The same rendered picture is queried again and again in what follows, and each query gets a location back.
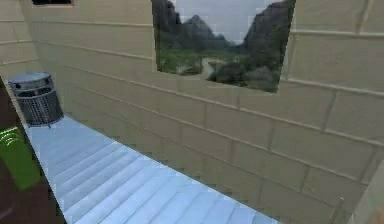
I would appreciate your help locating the metal perforated garbage can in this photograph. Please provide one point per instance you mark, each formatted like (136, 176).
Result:
(39, 105)

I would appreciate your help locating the green cloth with stripes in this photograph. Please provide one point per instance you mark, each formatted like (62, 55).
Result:
(18, 156)

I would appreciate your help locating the mountain landscape wall picture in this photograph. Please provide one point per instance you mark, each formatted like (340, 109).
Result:
(220, 43)

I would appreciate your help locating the dark framed wall picture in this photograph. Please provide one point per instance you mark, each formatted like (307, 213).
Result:
(52, 2)

